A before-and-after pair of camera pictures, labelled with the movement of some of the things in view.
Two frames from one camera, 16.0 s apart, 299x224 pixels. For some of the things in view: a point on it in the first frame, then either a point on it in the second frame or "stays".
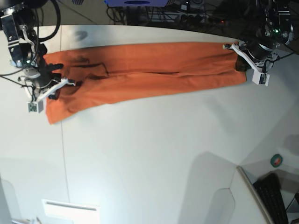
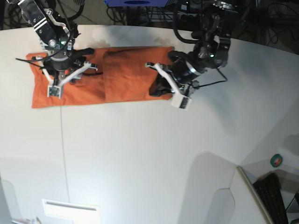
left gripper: x=40 y=76 -> x=67 y=60
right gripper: x=263 y=53 -> x=185 y=70
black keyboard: x=268 y=188 stays
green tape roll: x=276 y=160 stays
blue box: x=138 y=3 stays
